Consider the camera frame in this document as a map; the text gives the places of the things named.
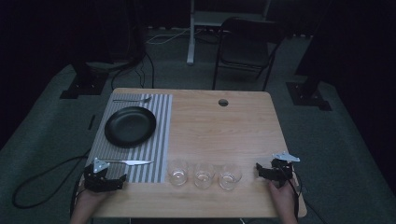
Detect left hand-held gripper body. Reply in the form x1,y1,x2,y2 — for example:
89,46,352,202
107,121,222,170
83,157,110,192

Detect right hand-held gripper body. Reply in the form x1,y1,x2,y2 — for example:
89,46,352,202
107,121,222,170
269,151,301,189

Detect person's left hand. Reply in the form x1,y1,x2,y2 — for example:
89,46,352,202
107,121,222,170
74,188,117,220

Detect person's right hand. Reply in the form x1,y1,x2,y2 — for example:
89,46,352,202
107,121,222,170
268,178,301,218

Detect silver knife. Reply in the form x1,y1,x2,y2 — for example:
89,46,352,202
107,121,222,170
100,159,154,166

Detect clear drinking glass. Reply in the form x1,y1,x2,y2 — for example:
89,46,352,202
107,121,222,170
193,162,216,190
167,159,190,188
218,163,243,191

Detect grey striped placemat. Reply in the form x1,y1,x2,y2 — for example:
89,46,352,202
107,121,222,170
85,93,174,184

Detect black plate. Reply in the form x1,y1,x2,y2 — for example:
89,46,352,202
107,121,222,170
104,105,157,148

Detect silver fork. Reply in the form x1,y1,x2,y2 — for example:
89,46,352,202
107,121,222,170
112,96,153,104

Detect black stand with base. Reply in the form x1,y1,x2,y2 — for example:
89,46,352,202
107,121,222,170
285,0,344,112
59,0,148,100

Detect black folding chair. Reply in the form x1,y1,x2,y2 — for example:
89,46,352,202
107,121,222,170
212,17,286,91

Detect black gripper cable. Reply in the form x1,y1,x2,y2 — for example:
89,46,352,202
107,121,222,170
279,164,330,224

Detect black floor cable loop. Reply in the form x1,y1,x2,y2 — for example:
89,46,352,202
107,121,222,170
11,148,92,210

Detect black cables near stand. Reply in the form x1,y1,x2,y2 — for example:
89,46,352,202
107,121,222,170
110,50,156,91

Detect white floor cable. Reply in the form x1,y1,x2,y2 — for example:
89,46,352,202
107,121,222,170
145,27,191,46

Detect white metal desk frame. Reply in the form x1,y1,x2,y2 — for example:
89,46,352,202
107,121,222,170
186,0,273,65

